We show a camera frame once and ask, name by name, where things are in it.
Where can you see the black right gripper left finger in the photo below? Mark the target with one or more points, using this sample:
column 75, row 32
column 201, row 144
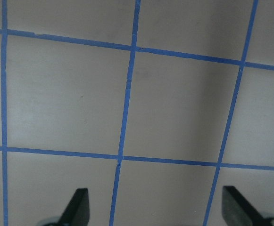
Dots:
column 76, row 213

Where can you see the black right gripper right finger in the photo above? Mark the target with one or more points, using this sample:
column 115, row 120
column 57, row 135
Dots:
column 237, row 210

